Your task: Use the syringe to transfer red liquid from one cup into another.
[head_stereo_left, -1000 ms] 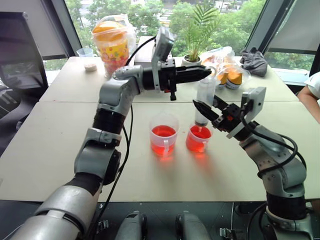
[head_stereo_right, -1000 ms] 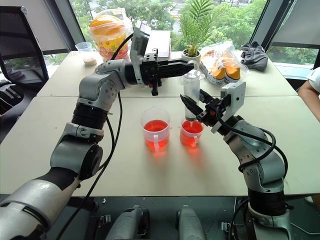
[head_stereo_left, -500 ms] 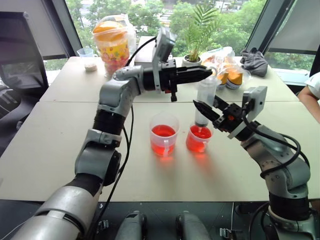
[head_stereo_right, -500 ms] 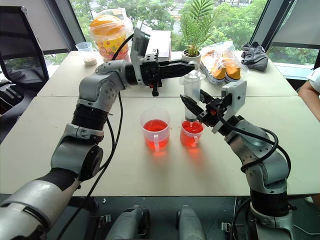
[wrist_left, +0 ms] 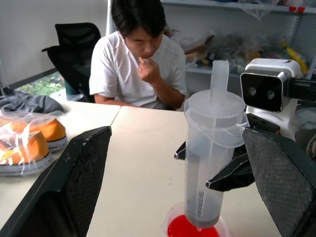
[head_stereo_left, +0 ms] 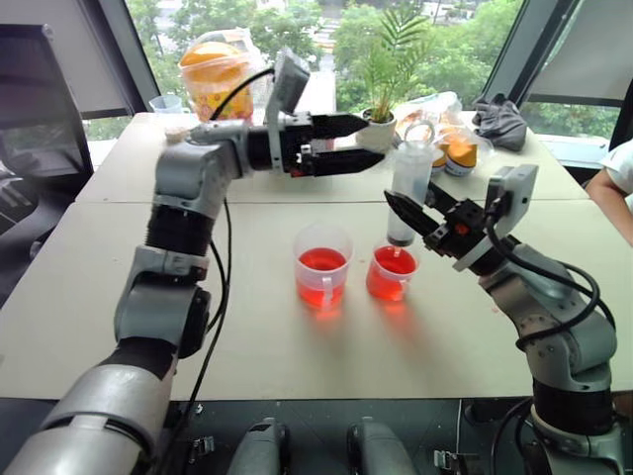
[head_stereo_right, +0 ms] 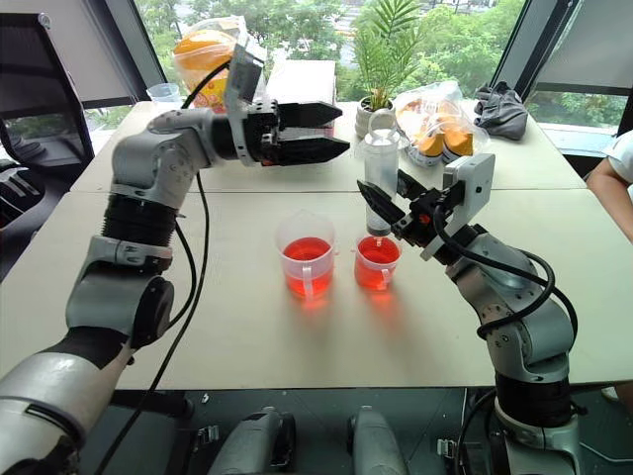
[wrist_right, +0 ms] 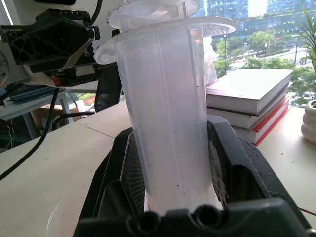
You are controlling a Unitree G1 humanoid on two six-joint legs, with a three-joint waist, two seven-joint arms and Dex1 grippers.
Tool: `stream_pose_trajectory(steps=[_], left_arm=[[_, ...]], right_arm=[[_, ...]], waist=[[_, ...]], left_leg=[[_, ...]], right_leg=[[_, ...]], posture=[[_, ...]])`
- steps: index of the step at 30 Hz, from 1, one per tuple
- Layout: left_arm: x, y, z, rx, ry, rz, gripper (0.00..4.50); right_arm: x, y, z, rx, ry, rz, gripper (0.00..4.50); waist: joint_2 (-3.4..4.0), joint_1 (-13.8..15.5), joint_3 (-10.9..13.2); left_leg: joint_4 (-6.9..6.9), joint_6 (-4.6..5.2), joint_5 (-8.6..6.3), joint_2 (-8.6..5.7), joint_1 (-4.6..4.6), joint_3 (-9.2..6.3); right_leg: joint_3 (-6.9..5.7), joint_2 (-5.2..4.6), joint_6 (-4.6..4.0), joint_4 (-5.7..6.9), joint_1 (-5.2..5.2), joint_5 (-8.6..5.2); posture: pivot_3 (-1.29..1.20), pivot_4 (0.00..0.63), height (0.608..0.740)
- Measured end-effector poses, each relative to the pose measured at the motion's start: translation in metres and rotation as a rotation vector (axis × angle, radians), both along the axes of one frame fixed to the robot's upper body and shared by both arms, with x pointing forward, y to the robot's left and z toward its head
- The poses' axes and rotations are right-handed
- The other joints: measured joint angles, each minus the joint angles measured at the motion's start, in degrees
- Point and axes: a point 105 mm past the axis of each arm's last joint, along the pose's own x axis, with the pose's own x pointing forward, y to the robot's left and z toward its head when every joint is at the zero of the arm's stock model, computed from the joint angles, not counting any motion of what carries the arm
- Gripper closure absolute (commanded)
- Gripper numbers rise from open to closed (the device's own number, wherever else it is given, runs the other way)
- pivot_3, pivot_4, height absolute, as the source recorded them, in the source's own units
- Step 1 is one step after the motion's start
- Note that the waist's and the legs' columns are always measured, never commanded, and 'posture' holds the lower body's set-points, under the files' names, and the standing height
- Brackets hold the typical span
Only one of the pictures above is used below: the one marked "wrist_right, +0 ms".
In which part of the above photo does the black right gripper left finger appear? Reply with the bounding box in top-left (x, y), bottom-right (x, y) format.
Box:
top-left (78, 127), bottom-right (147, 224)

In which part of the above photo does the lattice finger of the black left gripper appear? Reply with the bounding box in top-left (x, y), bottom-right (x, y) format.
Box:
top-left (0, 8), bottom-right (101, 68)

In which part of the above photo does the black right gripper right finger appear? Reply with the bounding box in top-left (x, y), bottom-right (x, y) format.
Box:
top-left (206, 116), bottom-right (312, 234)

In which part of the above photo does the translucent white plastic cup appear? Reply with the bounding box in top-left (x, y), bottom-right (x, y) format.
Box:
top-left (95, 0), bottom-right (239, 213)

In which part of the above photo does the clear plastic cup rim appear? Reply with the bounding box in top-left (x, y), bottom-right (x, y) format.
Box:
top-left (46, 194), bottom-right (86, 237)

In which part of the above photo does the black office chair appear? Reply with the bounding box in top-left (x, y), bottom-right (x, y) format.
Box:
top-left (94, 79), bottom-right (122, 113)

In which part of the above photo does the red-covered book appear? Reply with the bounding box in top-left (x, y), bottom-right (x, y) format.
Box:
top-left (232, 95), bottom-right (292, 146)

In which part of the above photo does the brown cardboard box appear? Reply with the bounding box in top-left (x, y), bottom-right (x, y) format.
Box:
top-left (31, 103), bottom-right (79, 131)

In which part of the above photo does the white book with dark cover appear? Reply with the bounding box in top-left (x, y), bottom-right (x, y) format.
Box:
top-left (206, 82), bottom-right (292, 129)

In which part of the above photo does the white background desk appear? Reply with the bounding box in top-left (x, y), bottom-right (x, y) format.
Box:
top-left (0, 82), bottom-right (66, 116)

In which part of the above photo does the white ribbed plant pot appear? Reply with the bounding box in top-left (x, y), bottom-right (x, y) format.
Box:
top-left (300, 99), bottom-right (316, 144)

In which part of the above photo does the thick white book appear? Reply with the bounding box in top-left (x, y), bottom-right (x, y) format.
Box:
top-left (205, 68), bottom-right (294, 115)

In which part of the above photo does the green potted plant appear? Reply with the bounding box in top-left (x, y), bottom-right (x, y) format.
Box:
top-left (295, 7), bottom-right (316, 75)

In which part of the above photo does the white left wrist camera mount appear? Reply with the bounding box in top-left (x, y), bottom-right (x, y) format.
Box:
top-left (0, 40), bottom-right (56, 87)

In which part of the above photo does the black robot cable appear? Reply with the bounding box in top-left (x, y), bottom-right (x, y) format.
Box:
top-left (0, 86), bottom-right (60, 181)

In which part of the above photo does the thin orange wire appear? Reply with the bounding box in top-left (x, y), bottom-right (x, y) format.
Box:
top-left (296, 206), bottom-right (316, 218)

